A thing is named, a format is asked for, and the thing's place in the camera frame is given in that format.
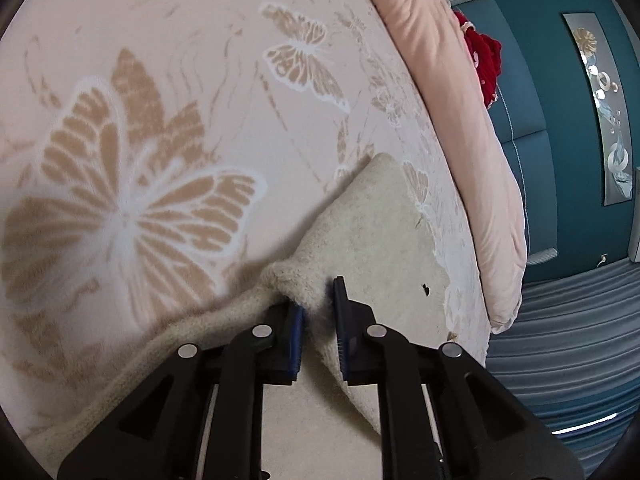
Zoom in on red cloth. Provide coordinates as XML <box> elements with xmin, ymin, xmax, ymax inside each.
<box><xmin>452</xmin><ymin>10</ymin><xmax>503</xmax><ymax>110</ymax></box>

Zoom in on beige fleece garment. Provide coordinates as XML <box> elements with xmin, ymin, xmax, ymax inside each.
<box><xmin>22</xmin><ymin>152</ymin><xmax>466</xmax><ymax>480</ymax></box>

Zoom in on grey pleated curtain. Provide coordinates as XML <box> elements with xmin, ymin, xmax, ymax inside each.
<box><xmin>487</xmin><ymin>252</ymin><xmax>640</xmax><ymax>466</ymax></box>

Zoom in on butterfly printed blanket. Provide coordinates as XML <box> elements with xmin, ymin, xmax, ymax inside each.
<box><xmin>0</xmin><ymin>0</ymin><xmax>493</xmax><ymax>461</ymax></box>

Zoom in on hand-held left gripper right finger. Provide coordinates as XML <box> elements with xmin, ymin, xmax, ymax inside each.
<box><xmin>332</xmin><ymin>276</ymin><xmax>586</xmax><ymax>480</ymax></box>

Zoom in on teal padded headboard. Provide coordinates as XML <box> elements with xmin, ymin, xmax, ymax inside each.
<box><xmin>447</xmin><ymin>0</ymin><xmax>561</xmax><ymax>266</ymax></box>

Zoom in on pink quilt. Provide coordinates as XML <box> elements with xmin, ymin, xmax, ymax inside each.
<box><xmin>342</xmin><ymin>0</ymin><xmax>530</xmax><ymax>335</ymax></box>

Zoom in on long framed wall picture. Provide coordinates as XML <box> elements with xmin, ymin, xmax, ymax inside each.
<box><xmin>562</xmin><ymin>11</ymin><xmax>636</xmax><ymax>207</ymax></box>

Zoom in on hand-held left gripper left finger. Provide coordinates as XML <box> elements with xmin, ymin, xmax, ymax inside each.
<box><xmin>57</xmin><ymin>302</ymin><xmax>307</xmax><ymax>480</ymax></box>

